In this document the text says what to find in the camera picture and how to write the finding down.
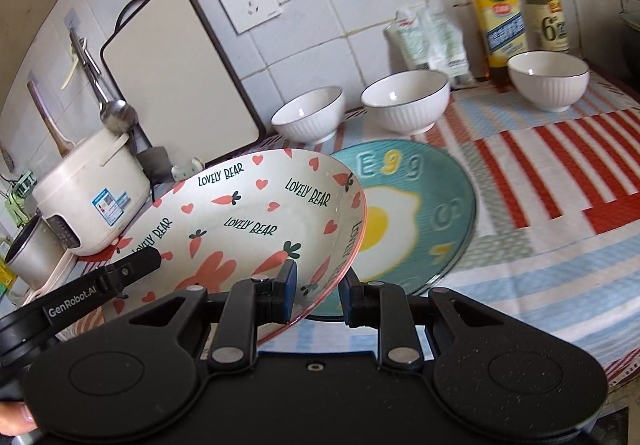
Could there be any white handled knife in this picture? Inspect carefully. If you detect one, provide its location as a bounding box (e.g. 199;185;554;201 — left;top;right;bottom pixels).
171;156;205;181

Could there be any steel inner pot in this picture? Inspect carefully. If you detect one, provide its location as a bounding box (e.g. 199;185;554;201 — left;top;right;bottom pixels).
4;215;63;288

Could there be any green plastic rack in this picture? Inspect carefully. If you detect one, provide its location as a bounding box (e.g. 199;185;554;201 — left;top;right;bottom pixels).
5;170;38;226

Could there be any grey knife holder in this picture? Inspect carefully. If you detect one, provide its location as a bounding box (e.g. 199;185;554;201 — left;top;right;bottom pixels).
136;145;171;186

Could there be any striped tablecloth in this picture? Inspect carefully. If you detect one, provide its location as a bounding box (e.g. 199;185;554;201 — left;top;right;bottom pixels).
55;70;640;386

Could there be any yellow label oil bottle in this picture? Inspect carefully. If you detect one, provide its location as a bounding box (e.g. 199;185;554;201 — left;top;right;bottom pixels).
457;0;530;86

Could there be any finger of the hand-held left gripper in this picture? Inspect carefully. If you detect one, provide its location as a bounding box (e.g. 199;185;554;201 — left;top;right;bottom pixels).
106;247;164;293

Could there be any person's left hand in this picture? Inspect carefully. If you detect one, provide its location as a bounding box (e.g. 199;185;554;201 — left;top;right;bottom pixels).
0;400;37;441

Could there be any white wall socket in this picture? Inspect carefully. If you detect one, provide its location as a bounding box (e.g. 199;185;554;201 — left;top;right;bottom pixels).
217;0;283;35

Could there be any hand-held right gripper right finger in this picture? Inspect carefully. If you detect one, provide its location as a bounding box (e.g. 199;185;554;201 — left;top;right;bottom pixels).
339;273;506;371

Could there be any white cutting board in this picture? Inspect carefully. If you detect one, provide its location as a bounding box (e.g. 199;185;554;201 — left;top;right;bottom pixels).
100;0;267;161

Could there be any white rice cooker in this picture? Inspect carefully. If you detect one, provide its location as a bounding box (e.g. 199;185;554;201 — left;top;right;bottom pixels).
32;128;152;257

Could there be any white ribbed bowl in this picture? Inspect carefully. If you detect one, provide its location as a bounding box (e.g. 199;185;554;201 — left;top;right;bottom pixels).
361;70;451;135
507;50;590;113
271;86;346;143

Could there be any teal egg print plate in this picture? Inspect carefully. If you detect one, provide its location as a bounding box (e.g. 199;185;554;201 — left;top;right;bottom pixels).
302;139;477;321

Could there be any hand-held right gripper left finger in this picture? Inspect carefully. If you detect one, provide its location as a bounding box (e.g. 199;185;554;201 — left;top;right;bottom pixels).
125;259;299;373

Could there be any wooden spatula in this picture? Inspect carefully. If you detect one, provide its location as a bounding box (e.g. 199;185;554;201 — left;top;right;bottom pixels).
27;80;76;158

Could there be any white seasoning pouch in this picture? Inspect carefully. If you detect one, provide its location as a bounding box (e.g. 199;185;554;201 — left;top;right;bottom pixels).
422;0;476;88
384;8;436;72

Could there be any metal ladle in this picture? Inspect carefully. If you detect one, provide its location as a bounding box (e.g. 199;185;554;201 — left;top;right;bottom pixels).
70;30;138;133

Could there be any cream plastic rice paddle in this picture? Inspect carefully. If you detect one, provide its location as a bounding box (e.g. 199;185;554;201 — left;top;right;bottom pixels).
60;42;83;90

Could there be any carrot print plate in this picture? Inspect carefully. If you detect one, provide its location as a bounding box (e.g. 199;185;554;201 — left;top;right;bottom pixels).
102;149;368;351

